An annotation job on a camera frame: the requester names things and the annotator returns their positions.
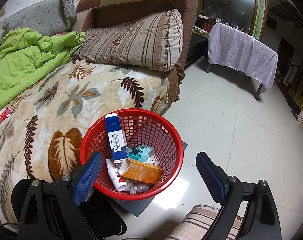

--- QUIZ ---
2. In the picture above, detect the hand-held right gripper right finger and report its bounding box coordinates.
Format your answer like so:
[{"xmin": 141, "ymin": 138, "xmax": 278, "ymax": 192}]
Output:
[{"xmin": 196, "ymin": 152, "xmax": 282, "ymax": 240}]

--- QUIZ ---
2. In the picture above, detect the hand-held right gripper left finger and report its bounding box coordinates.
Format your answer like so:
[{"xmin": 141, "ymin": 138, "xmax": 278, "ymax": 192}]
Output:
[{"xmin": 18, "ymin": 151, "xmax": 103, "ymax": 240}]

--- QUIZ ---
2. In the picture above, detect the white spray bottle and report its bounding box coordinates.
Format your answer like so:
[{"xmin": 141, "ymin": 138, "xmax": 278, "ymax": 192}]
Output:
[{"xmin": 106, "ymin": 158, "xmax": 128, "ymax": 191}]

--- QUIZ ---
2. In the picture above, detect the blue white box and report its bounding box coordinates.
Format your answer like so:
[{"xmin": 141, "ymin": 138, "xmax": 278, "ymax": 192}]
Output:
[{"xmin": 104, "ymin": 113, "xmax": 128, "ymax": 162}]

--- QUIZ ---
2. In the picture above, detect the orange medicine box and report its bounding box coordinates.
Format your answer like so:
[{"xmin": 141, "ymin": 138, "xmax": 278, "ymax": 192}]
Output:
[{"xmin": 118, "ymin": 158, "xmax": 164, "ymax": 185}]

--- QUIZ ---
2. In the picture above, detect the teal tissue pack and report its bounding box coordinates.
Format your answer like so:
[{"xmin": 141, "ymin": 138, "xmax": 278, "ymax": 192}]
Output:
[{"xmin": 126, "ymin": 145, "xmax": 155, "ymax": 162}]

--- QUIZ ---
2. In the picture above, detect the white medicine box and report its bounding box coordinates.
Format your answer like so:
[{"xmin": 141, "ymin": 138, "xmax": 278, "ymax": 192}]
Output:
[{"xmin": 144, "ymin": 154, "xmax": 160, "ymax": 167}]

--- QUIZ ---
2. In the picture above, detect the red plastic basket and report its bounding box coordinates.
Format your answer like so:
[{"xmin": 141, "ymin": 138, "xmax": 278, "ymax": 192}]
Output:
[{"xmin": 80, "ymin": 108, "xmax": 184, "ymax": 201}]

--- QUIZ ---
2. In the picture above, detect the striped seat cushion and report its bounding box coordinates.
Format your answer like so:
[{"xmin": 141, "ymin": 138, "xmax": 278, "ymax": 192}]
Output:
[{"xmin": 164, "ymin": 204, "xmax": 244, "ymax": 240}]

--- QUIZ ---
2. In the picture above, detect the leaf print blanket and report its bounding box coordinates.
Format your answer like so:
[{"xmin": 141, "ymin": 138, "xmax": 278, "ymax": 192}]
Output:
[{"xmin": 0, "ymin": 60, "xmax": 186, "ymax": 227}]

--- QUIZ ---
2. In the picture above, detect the small torn red packet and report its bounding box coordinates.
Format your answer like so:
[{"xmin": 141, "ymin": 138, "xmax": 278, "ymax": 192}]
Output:
[{"xmin": 0, "ymin": 110, "xmax": 10, "ymax": 125}]

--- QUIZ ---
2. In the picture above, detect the lilac floral tablecloth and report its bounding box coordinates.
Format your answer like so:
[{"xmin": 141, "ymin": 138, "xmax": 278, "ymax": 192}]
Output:
[{"xmin": 208, "ymin": 22, "xmax": 278, "ymax": 90}]

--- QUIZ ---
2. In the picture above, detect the green quilt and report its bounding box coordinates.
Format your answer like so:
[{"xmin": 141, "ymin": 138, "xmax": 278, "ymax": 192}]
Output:
[{"xmin": 0, "ymin": 28, "xmax": 86, "ymax": 120}]

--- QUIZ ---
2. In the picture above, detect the black low bench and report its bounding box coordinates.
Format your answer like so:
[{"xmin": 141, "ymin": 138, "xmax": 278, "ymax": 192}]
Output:
[{"xmin": 185, "ymin": 34, "xmax": 209, "ymax": 67}]

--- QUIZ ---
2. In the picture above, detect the striped pillow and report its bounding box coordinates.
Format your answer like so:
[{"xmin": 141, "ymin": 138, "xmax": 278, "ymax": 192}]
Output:
[{"xmin": 73, "ymin": 8, "xmax": 184, "ymax": 72}]

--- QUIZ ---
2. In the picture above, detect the brown sofa armrest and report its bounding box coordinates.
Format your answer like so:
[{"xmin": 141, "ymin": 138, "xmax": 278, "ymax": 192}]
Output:
[{"xmin": 75, "ymin": 0, "xmax": 201, "ymax": 68}]

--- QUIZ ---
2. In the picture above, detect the grey quilted pillow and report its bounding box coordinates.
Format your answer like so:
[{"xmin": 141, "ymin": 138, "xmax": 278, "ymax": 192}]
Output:
[{"xmin": 1, "ymin": 0, "xmax": 78, "ymax": 37}]

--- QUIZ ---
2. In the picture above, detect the dark glass cabinet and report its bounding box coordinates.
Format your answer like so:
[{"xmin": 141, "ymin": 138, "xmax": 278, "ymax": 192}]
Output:
[{"xmin": 199, "ymin": 0, "xmax": 257, "ymax": 30}]

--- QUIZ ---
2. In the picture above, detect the green bamboo wall scroll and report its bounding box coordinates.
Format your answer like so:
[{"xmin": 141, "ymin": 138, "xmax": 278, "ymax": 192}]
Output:
[{"xmin": 252, "ymin": 0, "xmax": 267, "ymax": 40}]

